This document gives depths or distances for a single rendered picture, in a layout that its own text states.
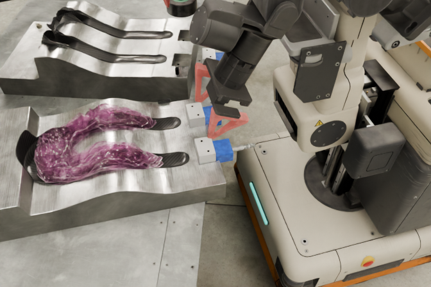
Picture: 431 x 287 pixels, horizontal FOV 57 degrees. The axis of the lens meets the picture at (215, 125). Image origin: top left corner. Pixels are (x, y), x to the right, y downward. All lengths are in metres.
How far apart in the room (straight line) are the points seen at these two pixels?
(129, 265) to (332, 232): 0.84
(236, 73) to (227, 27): 0.09
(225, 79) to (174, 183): 0.27
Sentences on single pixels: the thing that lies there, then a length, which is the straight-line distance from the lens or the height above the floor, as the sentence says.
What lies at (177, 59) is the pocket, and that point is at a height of 0.87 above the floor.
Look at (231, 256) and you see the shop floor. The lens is 1.67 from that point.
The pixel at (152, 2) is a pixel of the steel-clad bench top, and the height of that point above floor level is 0.80.
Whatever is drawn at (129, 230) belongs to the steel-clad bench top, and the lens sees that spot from 0.83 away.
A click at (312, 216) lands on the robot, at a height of 0.28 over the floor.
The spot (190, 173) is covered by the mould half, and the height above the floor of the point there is 0.85.
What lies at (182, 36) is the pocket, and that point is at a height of 0.87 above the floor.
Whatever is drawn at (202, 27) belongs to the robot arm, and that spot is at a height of 1.20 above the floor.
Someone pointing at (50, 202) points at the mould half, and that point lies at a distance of 0.82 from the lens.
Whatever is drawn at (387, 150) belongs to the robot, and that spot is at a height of 0.72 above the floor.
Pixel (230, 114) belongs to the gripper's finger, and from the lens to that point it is 0.64.
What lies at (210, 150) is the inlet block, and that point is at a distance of 0.82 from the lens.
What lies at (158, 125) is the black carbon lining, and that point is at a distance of 0.92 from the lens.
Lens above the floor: 1.52
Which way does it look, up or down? 48 degrees down
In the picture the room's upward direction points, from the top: straight up
